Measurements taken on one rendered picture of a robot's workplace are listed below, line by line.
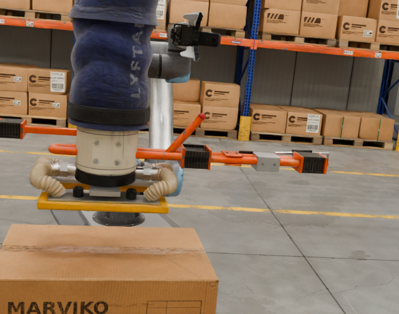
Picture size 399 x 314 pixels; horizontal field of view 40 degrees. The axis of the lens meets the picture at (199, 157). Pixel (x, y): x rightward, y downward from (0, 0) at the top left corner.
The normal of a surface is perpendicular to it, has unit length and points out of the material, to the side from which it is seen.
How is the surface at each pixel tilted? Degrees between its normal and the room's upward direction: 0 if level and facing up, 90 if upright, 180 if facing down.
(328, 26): 90
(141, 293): 90
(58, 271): 0
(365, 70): 90
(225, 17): 90
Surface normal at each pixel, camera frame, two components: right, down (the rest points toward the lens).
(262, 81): 0.11, 0.22
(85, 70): -0.65, -0.15
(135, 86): 0.81, -0.07
